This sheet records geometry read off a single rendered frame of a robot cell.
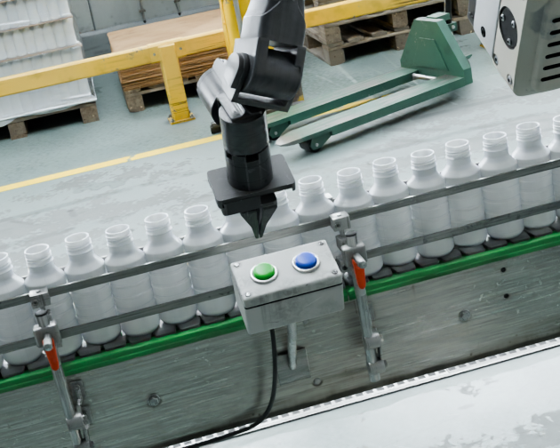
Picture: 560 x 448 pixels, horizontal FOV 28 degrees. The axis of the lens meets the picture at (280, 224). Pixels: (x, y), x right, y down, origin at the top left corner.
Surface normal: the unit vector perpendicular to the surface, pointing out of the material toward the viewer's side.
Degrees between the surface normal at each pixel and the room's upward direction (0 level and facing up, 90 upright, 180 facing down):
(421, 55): 90
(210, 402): 90
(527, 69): 116
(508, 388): 0
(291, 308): 110
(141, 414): 90
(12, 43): 90
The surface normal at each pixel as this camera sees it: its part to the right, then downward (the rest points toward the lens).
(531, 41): -0.24, 0.76
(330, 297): 0.27, 0.62
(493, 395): -0.18, -0.91
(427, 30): -0.82, 0.34
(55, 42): 0.19, 0.31
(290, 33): 0.50, 0.11
